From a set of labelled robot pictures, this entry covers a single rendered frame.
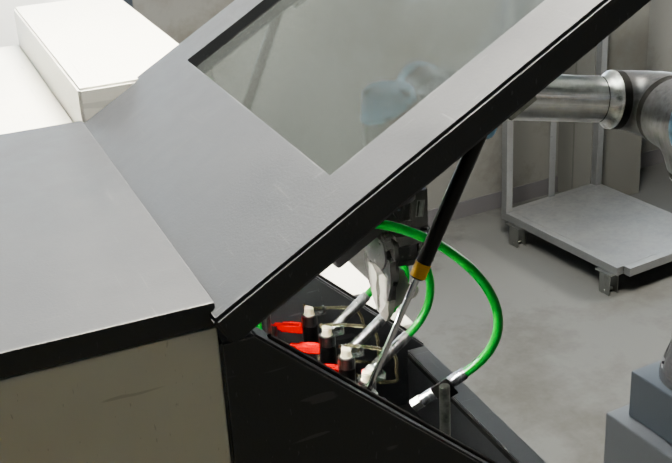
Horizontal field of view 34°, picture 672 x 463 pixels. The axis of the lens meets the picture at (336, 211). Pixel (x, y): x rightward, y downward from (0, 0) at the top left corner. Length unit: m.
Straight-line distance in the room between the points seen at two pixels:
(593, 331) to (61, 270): 3.08
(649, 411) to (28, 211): 1.25
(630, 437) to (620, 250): 2.32
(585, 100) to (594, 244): 2.75
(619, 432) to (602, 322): 2.00
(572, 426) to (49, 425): 2.62
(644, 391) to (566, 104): 0.66
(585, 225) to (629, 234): 0.19
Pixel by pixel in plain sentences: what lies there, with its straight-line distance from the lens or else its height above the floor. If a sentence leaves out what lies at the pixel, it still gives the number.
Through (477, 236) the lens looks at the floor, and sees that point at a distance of 4.88.
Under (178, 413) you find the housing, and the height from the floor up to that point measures 1.38.
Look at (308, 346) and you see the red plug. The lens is 1.88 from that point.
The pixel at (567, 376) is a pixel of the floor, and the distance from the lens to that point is 3.88.
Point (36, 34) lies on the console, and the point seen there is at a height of 1.55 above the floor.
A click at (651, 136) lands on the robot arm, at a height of 1.44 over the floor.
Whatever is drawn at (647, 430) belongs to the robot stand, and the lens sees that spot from 2.22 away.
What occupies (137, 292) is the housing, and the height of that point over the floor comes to 1.50.
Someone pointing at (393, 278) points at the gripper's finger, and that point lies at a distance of 1.62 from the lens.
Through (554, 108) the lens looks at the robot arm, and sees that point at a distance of 1.77.
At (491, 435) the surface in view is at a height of 0.95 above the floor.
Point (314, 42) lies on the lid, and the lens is 1.58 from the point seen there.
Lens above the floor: 2.04
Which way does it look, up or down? 23 degrees down
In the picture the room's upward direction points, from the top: 3 degrees counter-clockwise
